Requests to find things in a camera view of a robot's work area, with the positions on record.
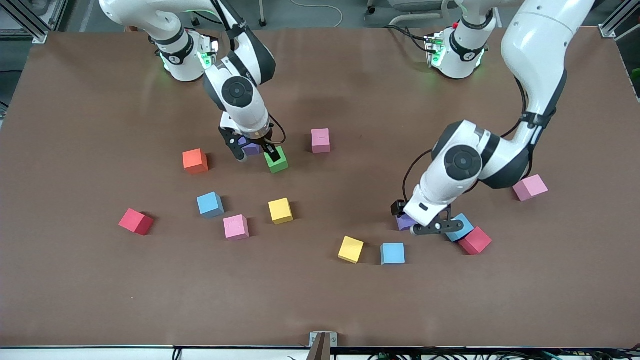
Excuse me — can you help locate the green foam cube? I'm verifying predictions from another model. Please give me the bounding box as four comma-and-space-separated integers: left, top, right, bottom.
263, 145, 290, 174

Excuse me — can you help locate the blue foam cube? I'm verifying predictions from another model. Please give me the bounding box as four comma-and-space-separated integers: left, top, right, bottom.
380, 242, 406, 266
196, 191, 225, 219
445, 212, 475, 243

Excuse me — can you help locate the pink foam cube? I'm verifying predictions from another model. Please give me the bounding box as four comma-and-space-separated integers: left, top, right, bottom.
512, 174, 549, 203
223, 214, 250, 242
311, 128, 331, 154

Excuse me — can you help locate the yellow foam cube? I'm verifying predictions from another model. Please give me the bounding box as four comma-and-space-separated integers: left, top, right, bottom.
337, 236, 365, 264
268, 197, 294, 225

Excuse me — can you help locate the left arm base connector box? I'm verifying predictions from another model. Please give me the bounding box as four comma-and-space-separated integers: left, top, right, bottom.
424, 32, 447, 69

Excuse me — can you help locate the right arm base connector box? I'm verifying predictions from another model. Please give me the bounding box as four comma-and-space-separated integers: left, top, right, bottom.
196, 36, 221, 72

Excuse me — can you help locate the red foam cube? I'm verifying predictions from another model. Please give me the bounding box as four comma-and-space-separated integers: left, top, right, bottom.
118, 208, 155, 236
458, 226, 493, 256

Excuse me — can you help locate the orange foam cube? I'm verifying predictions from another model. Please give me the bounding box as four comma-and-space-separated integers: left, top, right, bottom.
182, 148, 209, 175

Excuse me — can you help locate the grey chair base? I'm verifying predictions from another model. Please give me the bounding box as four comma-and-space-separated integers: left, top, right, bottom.
364, 0, 453, 27

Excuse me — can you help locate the white floor cable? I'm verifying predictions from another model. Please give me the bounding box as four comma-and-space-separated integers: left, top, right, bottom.
290, 0, 344, 28

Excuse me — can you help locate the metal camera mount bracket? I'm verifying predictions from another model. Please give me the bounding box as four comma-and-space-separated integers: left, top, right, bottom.
306, 331, 339, 360

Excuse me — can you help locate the black left arm base cable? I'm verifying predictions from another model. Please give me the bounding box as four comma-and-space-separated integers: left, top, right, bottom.
384, 24, 432, 53

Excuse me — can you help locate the aluminium frame post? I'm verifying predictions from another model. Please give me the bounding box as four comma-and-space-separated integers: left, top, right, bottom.
599, 0, 640, 40
0, 0, 68, 45

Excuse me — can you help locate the white table edge rail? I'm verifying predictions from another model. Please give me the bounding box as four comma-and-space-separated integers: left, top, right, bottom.
0, 345, 640, 360

